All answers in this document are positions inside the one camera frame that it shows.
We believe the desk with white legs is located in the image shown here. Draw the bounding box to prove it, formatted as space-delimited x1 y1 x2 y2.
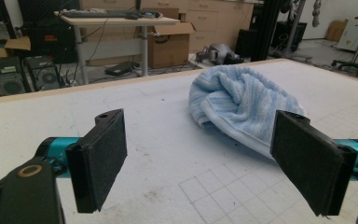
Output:
54 10 181 86

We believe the black computer tower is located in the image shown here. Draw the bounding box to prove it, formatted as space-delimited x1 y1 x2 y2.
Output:
0 56 32 97
23 55 63 91

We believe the large cardboard box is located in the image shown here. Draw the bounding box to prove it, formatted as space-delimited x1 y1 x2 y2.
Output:
147 21 197 69

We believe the light blue striped towel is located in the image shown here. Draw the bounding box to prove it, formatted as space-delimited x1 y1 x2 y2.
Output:
187 64 308 160

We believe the grey helmet-like device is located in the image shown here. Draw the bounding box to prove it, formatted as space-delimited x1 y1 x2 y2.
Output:
195 43 245 65

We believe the black metal frame post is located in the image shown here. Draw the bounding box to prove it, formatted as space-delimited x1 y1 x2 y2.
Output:
251 0 282 63

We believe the flat black device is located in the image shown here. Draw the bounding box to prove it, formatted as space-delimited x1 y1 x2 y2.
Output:
104 61 141 77

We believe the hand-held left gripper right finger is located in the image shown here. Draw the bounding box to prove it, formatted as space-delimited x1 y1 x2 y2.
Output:
269 109 358 217

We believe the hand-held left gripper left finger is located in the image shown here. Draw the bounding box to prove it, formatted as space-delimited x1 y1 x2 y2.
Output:
64 107 129 215

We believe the white foam grid mat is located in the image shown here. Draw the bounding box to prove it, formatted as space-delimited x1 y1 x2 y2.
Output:
0 59 358 224

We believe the white cabinet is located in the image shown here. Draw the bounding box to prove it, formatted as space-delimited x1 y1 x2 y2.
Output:
337 18 358 52

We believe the black keyboard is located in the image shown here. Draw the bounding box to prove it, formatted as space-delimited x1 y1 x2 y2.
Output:
61 10 129 19

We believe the light wooden cabinet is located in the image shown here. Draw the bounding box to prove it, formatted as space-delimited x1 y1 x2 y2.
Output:
80 0 255 54

